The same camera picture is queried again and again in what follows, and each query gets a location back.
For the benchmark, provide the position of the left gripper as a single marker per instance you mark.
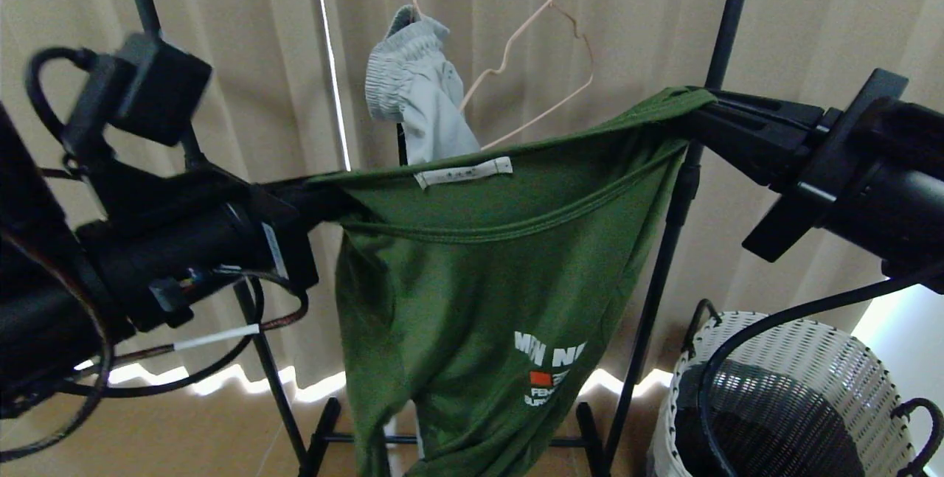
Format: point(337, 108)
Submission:
point(192, 248)

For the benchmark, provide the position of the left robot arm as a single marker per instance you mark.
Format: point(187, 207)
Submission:
point(29, 300)

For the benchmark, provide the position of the pale grey shorts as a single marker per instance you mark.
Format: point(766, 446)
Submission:
point(428, 93)

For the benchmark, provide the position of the white laundry basket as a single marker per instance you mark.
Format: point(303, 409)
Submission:
point(811, 344)

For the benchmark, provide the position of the black clothes rack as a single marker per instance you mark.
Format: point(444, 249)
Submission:
point(726, 35)

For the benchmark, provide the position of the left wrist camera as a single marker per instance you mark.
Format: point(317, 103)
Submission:
point(155, 86)

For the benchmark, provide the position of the green long-sleeved shirt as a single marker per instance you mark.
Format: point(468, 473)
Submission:
point(457, 300)

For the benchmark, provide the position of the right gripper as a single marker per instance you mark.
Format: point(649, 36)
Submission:
point(885, 182)

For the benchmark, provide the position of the beige curtain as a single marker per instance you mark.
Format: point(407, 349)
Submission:
point(258, 20)

